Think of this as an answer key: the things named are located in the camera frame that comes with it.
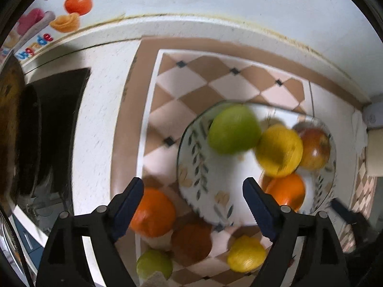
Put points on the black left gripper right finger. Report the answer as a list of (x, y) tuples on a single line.
[(305, 249)]

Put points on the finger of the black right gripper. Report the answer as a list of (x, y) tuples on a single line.
[(358, 223)]

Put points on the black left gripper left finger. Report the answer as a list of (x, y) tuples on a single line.
[(64, 261)]

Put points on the yellow lemon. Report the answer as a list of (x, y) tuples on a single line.
[(279, 151), (246, 254)]

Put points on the small green apple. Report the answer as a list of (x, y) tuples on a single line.
[(154, 260)]

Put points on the bright orange tangerine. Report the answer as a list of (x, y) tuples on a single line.
[(155, 215)]

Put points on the dark orange fruit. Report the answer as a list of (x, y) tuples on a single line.
[(191, 243)]

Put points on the cream utensil holder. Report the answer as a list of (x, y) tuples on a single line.
[(374, 153)]

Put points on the orange on plate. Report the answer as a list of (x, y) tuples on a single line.
[(289, 190)]

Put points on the brownish red apple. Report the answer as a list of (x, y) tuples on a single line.
[(316, 148)]

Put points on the white crumpled tissue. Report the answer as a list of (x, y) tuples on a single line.
[(359, 132)]

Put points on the yellow lemon on plate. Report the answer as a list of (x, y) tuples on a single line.
[(279, 151)]

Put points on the silver spray can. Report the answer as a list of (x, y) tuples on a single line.
[(372, 114)]

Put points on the oval floral ceramic plate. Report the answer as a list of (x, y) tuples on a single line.
[(211, 183)]

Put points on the black induction cooktop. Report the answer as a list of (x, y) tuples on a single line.
[(48, 113)]

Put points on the dark frying pan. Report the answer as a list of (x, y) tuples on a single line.
[(10, 119)]

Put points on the checkered counter mat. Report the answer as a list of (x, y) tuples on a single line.
[(172, 80)]

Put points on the colourful wall sticker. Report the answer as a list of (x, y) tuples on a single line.
[(35, 29)]

